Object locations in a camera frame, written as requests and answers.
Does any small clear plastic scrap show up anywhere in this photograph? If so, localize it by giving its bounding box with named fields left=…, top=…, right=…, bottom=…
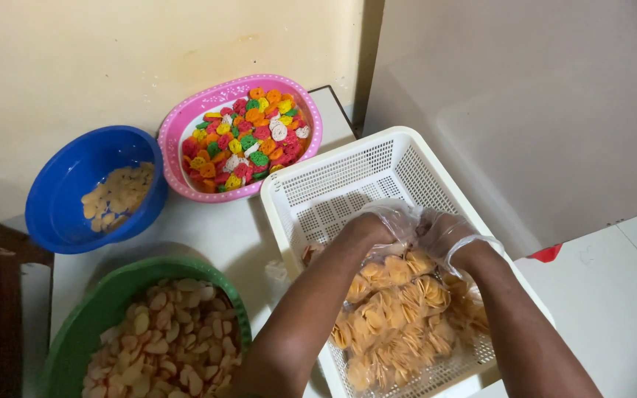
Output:
left=265, top=260, right=290, bottom=285

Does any red plastic object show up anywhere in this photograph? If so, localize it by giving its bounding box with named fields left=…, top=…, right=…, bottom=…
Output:
left=526, top=244, right=564, bottom=264

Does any person's left hand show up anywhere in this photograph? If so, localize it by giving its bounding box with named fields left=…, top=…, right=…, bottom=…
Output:
left=336, top=200, right=420, bottom=261

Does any heap of cream oval crackers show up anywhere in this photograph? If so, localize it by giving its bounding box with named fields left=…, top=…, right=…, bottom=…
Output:
left=81, top=278, right=243, bottom=398

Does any heap of multicoloured round crackers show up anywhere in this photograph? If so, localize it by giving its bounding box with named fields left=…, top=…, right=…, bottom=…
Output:
left=181, top=87, right=311, bottom=193

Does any green plastic basin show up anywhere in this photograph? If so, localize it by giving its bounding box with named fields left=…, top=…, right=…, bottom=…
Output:
left=40, top=256, right=253, bottom=398

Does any clear bag of orange crackers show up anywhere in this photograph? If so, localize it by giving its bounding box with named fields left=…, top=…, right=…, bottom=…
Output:
left=303, top=243, right=491, bottom=394

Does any white plastic mesh basket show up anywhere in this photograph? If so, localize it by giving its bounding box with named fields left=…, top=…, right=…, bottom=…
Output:
left=260, top=126, right=556, bottom=398

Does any pink oval plastic basin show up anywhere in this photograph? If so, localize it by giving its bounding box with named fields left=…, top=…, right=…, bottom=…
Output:
left=157, top=74, right=324, bottom=203

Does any blue round plastic bowl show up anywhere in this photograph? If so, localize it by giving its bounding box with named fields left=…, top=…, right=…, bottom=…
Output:
left=25, top=125, right=169, bottom=255

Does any heap of pale yellow chips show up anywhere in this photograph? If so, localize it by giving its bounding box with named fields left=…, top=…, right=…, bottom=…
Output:
left=81, top=161, right=156, bottom=233

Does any person's right hand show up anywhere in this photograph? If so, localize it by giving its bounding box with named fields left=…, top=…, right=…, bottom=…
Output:
left=417, top=209, right=504, bottom=272

